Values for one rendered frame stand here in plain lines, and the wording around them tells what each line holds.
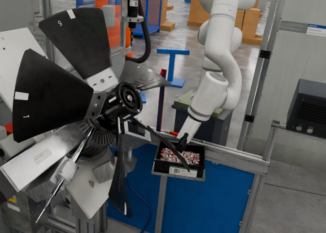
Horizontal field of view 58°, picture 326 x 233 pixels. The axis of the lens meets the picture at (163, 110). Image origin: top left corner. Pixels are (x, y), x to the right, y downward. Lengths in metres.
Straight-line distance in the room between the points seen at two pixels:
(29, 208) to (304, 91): 1.13
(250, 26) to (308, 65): 5.87
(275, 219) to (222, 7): 1.80
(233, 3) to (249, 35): 7.51
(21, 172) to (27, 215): 0.46
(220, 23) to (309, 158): 2.24
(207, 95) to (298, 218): 1.77
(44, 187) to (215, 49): 0.67
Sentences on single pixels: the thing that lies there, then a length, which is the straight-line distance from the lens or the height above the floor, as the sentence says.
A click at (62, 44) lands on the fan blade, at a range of 1.02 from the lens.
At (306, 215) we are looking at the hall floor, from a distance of 2.64.
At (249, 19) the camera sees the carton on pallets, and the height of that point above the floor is 0.63.
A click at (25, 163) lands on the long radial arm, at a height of 1.12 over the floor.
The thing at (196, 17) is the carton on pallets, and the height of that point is 0.27.
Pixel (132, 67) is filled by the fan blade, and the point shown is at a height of 1.22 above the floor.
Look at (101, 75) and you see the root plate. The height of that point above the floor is 1.27.
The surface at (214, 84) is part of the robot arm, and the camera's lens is 0.96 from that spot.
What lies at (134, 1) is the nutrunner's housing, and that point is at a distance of 0.97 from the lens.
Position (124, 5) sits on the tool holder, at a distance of 0.97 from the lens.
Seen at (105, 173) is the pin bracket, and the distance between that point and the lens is 1.08.
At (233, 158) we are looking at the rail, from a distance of 1.44.
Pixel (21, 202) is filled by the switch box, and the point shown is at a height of 0.78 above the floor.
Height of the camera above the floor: 1.60
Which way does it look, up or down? 26 degrees down
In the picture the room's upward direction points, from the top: 6 degrees clockwise
